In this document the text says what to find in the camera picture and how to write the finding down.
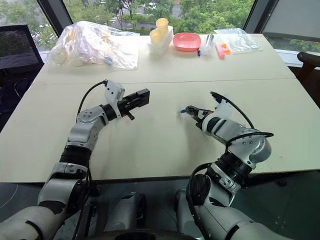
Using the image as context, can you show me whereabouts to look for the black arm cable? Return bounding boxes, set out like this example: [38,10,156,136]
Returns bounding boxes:
[210,91,275,154]
[77,79,109,121]

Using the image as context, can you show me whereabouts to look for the tall pale yellow cup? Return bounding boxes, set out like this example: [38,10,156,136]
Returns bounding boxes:
[155,18,171,34]

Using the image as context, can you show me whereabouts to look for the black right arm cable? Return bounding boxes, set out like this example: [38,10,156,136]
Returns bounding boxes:
[210,91,275,154]

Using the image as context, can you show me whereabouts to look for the thin white cable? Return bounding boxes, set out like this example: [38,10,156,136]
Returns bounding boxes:
[13,77,32,99]

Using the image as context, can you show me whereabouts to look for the black window pillar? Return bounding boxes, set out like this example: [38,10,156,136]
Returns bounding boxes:
[242,0,280,34]
[36,0,74,38]

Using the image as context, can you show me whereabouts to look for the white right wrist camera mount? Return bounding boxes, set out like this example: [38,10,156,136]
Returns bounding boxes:
[202,96,233,133]

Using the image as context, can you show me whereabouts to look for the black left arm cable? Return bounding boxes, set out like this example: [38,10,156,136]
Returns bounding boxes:
[77,79,109,121]

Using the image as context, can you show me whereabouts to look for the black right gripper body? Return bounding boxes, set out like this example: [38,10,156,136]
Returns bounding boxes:
[194,109,210,129]

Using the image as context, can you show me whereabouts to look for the clear plastic tube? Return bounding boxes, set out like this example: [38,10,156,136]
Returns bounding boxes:
[202,33,216,55]

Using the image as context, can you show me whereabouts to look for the white plastic basket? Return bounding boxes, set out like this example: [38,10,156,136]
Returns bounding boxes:
[146,24,175,55]

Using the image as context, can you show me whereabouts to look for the clear zip bag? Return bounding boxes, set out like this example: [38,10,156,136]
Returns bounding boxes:
[214,27,264,55]

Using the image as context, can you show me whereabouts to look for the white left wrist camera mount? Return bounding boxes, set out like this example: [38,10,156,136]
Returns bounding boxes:
[103,79,126,109]

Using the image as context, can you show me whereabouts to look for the dark wooden chair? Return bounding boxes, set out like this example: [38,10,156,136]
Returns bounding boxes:
[296,51,320,87]

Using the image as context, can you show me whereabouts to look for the clear plastic bag with items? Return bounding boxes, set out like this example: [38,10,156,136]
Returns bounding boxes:
[46,20,140,70]

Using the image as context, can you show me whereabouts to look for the pink plastic bowl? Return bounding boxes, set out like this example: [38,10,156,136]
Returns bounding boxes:
[172,32,202,53]

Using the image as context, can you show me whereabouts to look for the black mesh chair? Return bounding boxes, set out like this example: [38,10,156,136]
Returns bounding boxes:
[0,23,45,76]

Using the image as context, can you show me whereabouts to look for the black curved rim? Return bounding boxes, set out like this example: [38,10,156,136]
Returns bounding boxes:
[109,227,193,240]

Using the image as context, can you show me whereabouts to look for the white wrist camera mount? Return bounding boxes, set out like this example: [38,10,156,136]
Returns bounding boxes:
[202,96,233,133]
[103,79,126,109]

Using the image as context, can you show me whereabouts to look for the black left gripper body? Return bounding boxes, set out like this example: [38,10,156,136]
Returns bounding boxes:
[117,97,136,122]

